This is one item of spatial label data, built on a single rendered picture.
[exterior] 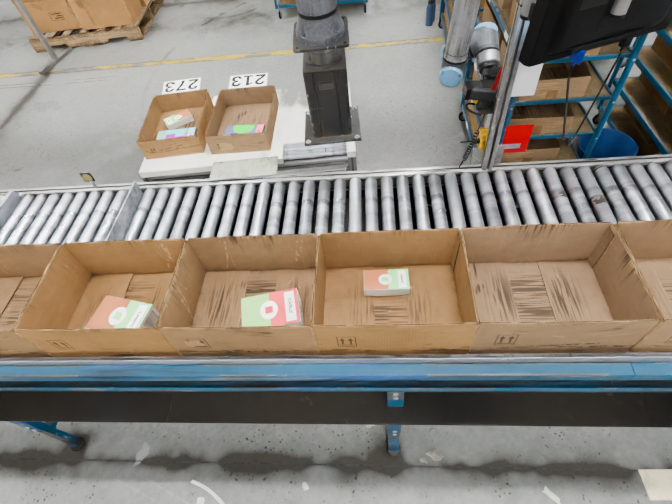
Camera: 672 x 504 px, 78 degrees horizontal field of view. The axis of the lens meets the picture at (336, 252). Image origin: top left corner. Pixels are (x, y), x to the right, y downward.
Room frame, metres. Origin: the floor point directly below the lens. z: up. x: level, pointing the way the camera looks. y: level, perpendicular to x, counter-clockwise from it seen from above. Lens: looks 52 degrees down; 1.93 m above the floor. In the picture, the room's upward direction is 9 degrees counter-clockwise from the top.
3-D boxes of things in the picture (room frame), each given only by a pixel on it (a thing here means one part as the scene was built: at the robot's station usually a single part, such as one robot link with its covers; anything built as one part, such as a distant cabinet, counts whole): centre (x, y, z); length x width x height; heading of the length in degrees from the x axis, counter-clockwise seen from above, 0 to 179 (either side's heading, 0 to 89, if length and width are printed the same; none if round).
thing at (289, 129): (1.80, 0.31, 0.74); 1.00 x 0.58 x 0.03; 84
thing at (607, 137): (1.72, -1.63, 0.15); 0.31 x 0.31 x 0.29
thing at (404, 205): (1.02, -0.28, 0.72); 0.52 x 0.05 x 0.05; 170
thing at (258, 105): (1.77, 0.33, 0.80); 0.38 x 0.28 x 0.10; 171
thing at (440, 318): (0.59, -0.13, 0.96); 0.39 x 0.29 x 0.17; 80
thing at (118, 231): (1.21, 0.84, 0.76); 0.46 x 0.01 x 0.09; 170
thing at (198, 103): (1.83, 0.66, 0.80); 0.38 x 0.28 x 0.10; 176
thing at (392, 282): (0.66, -0.13, 0.90); 0.13 x 0.07 x 0.04; 81
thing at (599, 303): (0.52, -0.51, 0.97); 0.39 x 0.29 x 0.17; 80
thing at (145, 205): (1.21, 0.81, 0.72); 0.52 x 0.05 x 0.05; 170
